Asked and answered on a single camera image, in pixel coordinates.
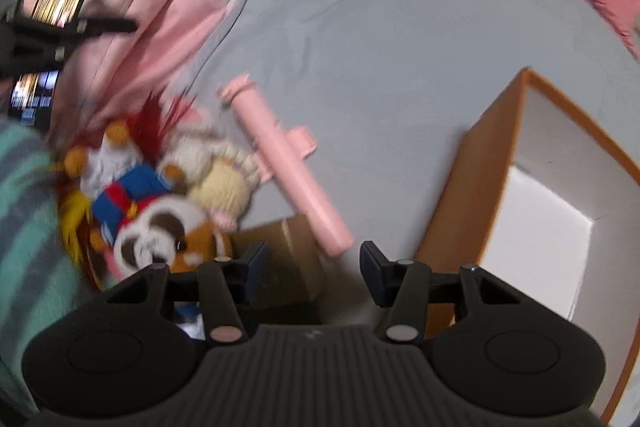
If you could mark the orange cardboard storage box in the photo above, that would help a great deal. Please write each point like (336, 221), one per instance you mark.
(545, 199)

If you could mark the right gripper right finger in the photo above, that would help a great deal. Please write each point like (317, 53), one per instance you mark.
(378, 274)

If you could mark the gold gift box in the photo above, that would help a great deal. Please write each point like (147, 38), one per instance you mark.
(293, 271)

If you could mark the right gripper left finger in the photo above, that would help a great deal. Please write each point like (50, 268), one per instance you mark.
(252, 263)

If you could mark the teal striped fleece garment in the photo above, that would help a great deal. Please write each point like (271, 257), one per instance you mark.
(39, 283)

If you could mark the sailor dog plush toy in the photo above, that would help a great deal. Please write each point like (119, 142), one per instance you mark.
(171, 231)

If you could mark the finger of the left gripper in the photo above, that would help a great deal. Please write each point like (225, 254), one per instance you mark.
(100, 26)

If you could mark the grey bed sheet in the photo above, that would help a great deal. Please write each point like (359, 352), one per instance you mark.
(388, 87)

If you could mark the cream crochet bunny doll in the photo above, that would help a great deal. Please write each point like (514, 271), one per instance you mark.
(219, 175)

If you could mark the pink selfie stick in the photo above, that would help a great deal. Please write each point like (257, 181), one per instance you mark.
(280, 154)

